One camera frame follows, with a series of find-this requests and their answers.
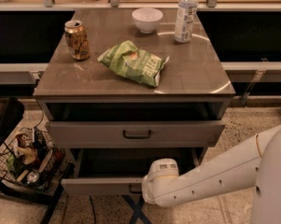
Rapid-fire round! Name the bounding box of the grey drawer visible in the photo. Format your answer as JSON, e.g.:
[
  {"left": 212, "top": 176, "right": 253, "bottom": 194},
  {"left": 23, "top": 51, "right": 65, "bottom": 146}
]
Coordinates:
[
  {"left": 62, "top": 147, "right": 199, "bottom": 196},
  {"left": 46, "top": 121, "right": 225, "bottom": 148}
]

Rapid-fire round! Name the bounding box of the black wire basket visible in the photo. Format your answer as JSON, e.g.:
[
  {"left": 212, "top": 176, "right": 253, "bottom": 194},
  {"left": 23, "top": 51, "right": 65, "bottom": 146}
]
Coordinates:
[{"left": 0, "top": 127, "right": 65, "bottom": 190}]

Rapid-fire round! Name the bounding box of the grey drawer cabinet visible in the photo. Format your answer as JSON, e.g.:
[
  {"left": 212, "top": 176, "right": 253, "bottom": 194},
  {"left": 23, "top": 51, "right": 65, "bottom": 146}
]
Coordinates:
[{"left": 33, "top": 8, "right": 236, "bottom": 161}]

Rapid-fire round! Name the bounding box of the white bowl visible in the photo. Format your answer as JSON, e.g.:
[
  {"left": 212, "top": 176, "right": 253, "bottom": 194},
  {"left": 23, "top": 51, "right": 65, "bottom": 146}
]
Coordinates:
[{"left": 132, "top": 7, "right": 162, "bottom": 34}]

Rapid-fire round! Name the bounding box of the grey top drawer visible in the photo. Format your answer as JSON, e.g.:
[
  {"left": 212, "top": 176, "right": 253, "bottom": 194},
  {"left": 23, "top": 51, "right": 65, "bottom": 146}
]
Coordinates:
[{"left": 46, "top": 121, "right": 225, "bottom": 148}]

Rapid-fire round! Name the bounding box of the black cable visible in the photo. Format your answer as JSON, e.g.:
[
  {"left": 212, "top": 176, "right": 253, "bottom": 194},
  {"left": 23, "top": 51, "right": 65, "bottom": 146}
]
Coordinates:
[{"left": 89, "top": 195, "right": 97, "bottom": 224}]

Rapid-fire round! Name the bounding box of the gold soda can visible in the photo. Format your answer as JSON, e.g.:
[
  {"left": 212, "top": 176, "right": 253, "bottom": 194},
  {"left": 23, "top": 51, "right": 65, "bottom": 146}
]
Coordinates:
[{"left": 64, "top": 20, "right": 90, "bottom": 61}]

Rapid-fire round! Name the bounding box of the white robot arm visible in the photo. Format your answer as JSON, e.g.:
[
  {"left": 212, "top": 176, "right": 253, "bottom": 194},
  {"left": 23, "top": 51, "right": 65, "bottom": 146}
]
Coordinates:
[{"left": 142, "top": 125, "right": 281, "bottom": 224}]

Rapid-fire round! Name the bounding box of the blue tape cross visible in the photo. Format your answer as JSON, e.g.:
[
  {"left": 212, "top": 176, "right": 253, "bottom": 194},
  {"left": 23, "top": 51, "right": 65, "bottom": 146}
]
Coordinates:
[{"left": 122, "top": 195, "right": 152, "bottom": 224}]

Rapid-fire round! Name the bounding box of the clear plastic water bottle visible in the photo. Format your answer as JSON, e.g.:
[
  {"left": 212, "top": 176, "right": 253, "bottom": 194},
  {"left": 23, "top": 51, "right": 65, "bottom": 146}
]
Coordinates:
[{"left": 175, "top": 0, "right": 199, "bottom": 43}]

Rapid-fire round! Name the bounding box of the green chip bag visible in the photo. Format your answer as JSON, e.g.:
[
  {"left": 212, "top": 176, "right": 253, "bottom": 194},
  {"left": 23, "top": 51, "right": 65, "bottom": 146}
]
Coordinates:
[{"left": 97, "top": 40, "right": 169, "bottom": 88}]

